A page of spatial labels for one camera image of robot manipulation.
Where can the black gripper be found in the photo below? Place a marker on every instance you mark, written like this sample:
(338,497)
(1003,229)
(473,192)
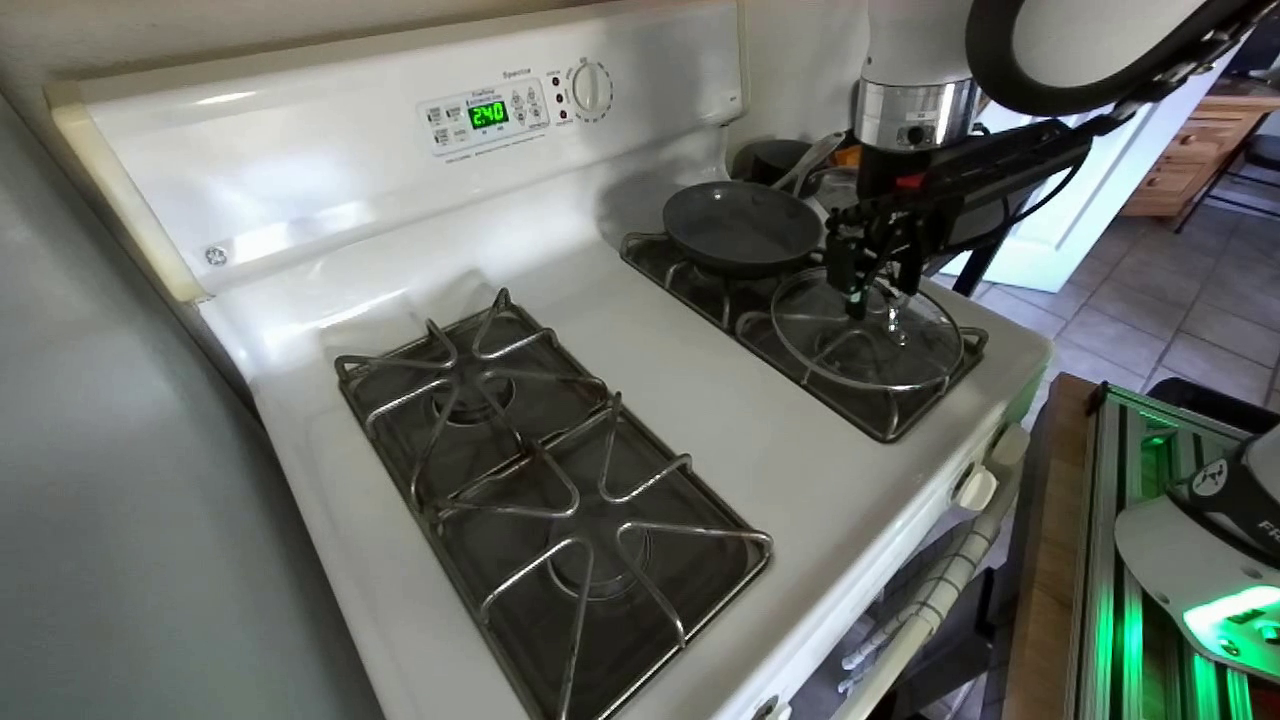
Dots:
(872,241)

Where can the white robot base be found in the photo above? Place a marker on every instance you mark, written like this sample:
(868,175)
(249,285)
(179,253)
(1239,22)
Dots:
(1201,562)

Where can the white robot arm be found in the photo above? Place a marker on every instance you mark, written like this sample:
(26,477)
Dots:
(1093,40)

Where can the dark frying pan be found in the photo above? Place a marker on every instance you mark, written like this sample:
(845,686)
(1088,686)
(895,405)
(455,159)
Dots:
(743,229)

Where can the black burner grate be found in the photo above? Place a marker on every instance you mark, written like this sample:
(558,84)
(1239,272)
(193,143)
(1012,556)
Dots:
(707,289)
(575,514)

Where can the white gas stove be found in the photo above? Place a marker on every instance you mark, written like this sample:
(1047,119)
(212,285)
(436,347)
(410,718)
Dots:
(745,427)

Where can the white panel door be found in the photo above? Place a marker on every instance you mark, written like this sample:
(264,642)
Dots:
(1066,201)

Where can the wooden board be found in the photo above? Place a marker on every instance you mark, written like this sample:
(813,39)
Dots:
(1047,562)

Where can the wooden cabinet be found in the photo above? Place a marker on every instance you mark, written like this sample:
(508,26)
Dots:
(1194,153)

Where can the stove control panel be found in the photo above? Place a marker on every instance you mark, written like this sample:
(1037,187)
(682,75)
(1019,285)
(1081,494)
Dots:
(523,105)

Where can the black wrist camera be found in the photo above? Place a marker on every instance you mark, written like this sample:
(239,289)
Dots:
(986,163)

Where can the green lit metal frame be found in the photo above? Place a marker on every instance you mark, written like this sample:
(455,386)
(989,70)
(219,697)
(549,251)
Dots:
(1114,642)

